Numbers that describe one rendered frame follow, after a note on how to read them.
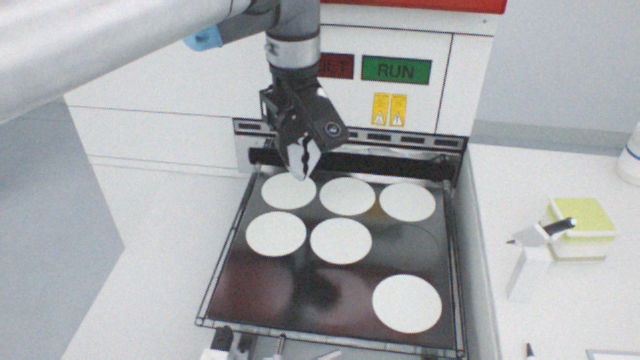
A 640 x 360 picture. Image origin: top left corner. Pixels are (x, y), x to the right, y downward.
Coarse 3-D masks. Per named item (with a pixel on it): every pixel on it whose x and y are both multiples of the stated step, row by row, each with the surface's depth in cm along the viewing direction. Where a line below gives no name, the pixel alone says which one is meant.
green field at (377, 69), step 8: (368, 64) 78; (376, 64) 77; (384, 64) 77; (392, 64) 77; (400, 64) 77; (408, 64) 77; (416, 64) 76; (424, 64) 76; (368, 72) 79; (376, 72) 78; (384, 72) 78; (392, 72) 78; (400, 72) 78; (408, 72) 78; (416, 72) 77; (424, 72) 77; (392, 80) 79; (400, 80) 79; (408, 80) 78; (416, 80) 78; (424, 80) 78
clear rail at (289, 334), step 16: (208, 320) 63; (224, 320) 63; (272, 336) 62; (288, 336) 62; (304, 336) 62; (320, 336) 61; (336, 336) 61; (400, 352) 60; (416, 352) 60; (432, 352) 60; (448, 352) 59
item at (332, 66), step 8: (320, 56) 78; (328, 56) 78; (336, 56) 78; (320, 64) 79; (328, 64) 79; (336, 64) 79; (344, 64) 78; (320, 72) 80; (328, 72) 80; (336, 72) 80; (344, 72) 79
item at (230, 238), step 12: (252, 180) 86; (252, 192) 85; (240, 204) 81; (240, 216) 79; (228, 240) 75; (228, 252) 73; (216, 264) 71; (216, 276) 69; (204, 300) 66; (204, 312) 64
